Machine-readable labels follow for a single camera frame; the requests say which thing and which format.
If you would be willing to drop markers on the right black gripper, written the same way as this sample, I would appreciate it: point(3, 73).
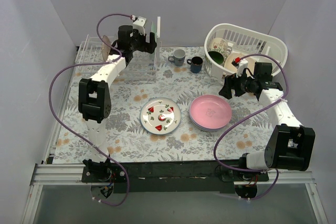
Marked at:
point(233, 85)

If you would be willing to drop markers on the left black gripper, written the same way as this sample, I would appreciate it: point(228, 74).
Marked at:
point(146, 42)

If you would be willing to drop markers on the green plate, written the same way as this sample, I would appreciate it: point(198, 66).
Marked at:
point(154, 29)

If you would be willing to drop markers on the pink plate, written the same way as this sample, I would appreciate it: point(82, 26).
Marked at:
point(210, 111)

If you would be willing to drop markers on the blue plate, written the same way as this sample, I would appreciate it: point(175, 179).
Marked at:
point(207, 129)

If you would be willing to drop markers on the clear glass plate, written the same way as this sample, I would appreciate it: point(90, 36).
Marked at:
point(105, 49)

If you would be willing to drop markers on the white plate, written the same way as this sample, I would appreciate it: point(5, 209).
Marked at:
point(160, 116)

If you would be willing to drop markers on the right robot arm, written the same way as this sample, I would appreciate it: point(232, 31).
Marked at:
point(290, 145)

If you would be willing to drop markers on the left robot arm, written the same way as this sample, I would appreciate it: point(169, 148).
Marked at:
point(94, 102)

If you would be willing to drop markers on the cream leaf-shaped dish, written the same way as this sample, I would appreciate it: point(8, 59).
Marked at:
point(229, 66)

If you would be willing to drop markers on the white cutting board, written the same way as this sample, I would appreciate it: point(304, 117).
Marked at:
point(158, 28)

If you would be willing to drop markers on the grey mug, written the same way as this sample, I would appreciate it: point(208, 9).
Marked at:
point(178, 57)

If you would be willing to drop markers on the dark blue mug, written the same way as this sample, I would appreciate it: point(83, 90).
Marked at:
point(196, 64)

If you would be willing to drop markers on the floral mug green inside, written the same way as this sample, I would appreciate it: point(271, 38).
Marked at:
point(217, 50)

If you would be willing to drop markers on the white plastic basket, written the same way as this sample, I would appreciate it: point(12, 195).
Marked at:
point(244, 41)

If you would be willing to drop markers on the floral tablecloth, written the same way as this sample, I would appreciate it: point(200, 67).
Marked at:
point(128, 141)

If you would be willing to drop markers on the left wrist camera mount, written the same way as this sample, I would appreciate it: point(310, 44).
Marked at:
point(139, 24)

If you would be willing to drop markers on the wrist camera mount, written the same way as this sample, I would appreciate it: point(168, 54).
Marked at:
point(240, 65)
point(139, 24)

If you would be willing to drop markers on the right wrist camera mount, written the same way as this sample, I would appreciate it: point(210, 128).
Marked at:
point(240, 65)

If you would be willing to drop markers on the white wire dish rack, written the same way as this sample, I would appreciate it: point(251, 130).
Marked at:
point(143, 65)

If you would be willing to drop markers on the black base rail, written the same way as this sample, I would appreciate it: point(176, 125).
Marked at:
point(173, 176)

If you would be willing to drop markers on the aluminium frame rail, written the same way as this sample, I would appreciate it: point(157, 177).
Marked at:
point(57, 174)

